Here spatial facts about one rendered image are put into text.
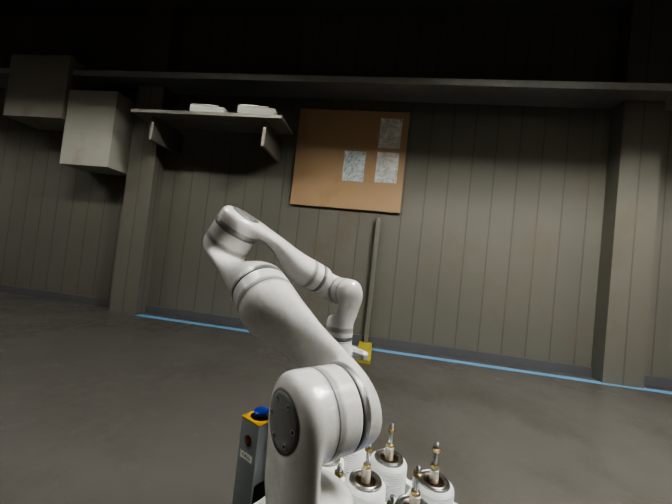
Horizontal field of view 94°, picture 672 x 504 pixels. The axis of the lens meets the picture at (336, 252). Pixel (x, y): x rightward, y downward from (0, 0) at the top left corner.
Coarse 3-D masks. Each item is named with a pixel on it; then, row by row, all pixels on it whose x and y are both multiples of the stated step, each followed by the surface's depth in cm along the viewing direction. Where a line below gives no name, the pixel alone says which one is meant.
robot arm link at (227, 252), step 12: (216, 228) 60; (204, 240) 62; (216, 240) 60; (228, 240) 60; (240, 240) 61; (216, 252) 59; (228, 252) 61; (240, 252) 62; (216, 264) 56; (228, 264) 54; (240, 264) 51; (252, 264) 49; (264, 264) 49; (228, 276) 50; (240, 276) 48; (228, 288) 50
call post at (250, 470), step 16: (240, 432) 83; (256, 432) 79; (240, 448) 82; (256, 448) 79; (240, 464) 82; (256, 464) 79; (240, 480) 81; (256, 480) 80; (240, 496) 81; (256, 496) 80
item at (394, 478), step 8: (376, 464) 79; (376, 472) 78; (384, 472) 77; (392, 472) 77; (400, 472) 78; (384, 480) 77; (392, 480) 77; (400, 480) 78; (392, 488) 77; (400, 488) 78
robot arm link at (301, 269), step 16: (224, 208) 61; (224, 224) 60; (240, 224) 60; (256, 224) 63; (256, 240) 65; (272, 240) 65; (288, 256) 68; (304, 256) 71; (288, 272) 70; (304, 272) 70; (320, 272) 73
